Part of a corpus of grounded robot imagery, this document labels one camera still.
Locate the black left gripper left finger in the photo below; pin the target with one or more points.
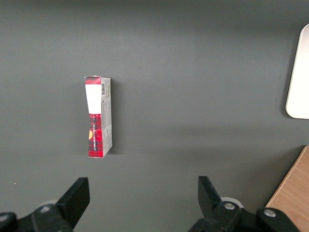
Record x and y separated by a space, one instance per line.
72 203

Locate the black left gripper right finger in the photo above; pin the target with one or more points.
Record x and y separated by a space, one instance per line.
212 205

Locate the white plastic tray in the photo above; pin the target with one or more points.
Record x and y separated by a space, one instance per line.
300 84

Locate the light wooden board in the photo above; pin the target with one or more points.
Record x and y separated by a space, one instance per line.
293 193

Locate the red plaid cardboard box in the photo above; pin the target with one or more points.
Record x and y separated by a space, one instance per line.
99 120

